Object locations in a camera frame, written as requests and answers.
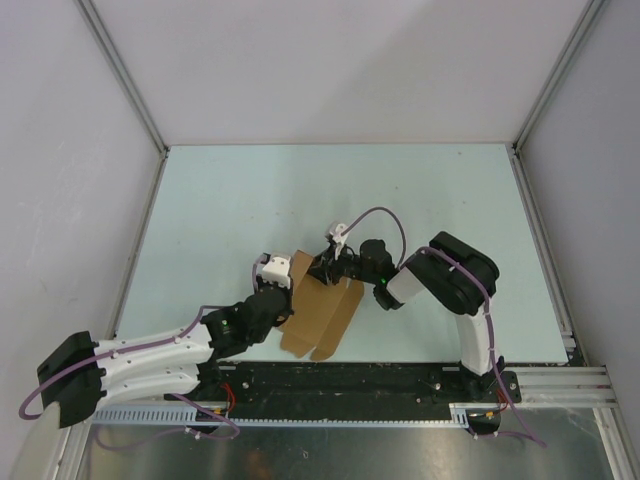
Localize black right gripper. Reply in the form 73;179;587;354
303;242;377;286

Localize brown cardboard box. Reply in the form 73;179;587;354
279;250;365;362

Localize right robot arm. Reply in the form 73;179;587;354
308;231;504;401

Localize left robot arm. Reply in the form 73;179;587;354
36;282;293;428

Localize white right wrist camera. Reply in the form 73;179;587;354
325;221;349;260

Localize grey slotted cable duct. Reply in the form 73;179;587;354
92;402;473;429

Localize left aluminium corner post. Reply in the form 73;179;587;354
74;0;168;157

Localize aluminium corner post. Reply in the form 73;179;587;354
74;0;168;157
512;0;610;152

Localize right aluminium corner post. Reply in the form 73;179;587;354
512;0;610;152

